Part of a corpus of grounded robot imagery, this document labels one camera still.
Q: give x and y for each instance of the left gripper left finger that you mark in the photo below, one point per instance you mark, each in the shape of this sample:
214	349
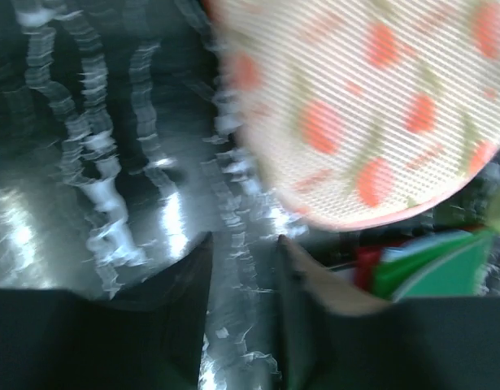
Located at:
149	336

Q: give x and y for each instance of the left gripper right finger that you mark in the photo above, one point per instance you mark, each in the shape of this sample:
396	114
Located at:
336	336

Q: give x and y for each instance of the pink mesh laundry bag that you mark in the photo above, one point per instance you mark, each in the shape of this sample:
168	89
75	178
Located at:
363	113

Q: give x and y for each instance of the green ring binder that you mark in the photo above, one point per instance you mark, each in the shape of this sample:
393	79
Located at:
445	264

